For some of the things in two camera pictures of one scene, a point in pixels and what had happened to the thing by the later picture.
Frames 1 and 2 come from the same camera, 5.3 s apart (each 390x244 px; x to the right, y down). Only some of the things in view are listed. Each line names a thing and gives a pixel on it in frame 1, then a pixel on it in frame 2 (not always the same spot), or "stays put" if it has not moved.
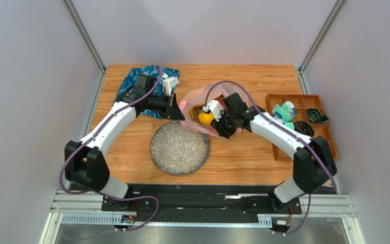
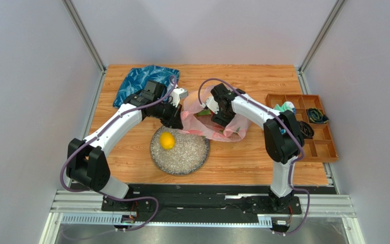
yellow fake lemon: (205, 119) -> (167, 140)
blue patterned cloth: (128, 82) stays put
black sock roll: (304, 127) stays put
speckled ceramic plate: (176, 150) stays put
